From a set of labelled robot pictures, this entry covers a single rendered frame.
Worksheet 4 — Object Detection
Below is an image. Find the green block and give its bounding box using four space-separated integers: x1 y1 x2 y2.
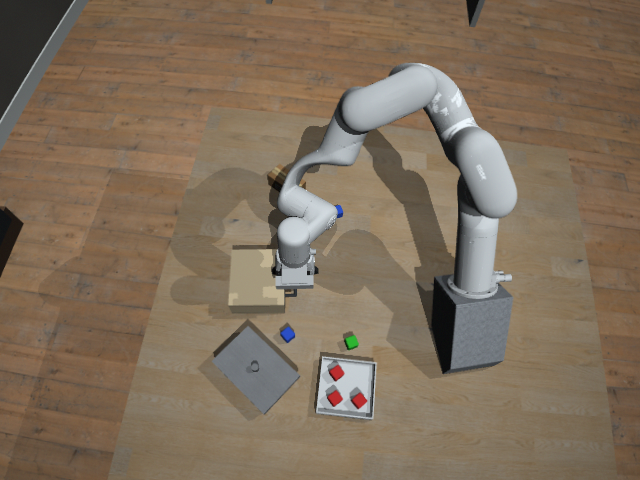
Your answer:
344 335 359 351

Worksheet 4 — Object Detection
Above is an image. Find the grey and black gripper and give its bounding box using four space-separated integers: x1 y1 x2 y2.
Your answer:
272 249 319 276

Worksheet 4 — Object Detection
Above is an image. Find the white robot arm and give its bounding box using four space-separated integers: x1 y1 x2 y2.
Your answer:
276 63 517 299

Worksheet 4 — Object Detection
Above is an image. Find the red block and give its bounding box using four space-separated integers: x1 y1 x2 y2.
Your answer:
329 365 344 382
327 390 343 407
351 393 367 409

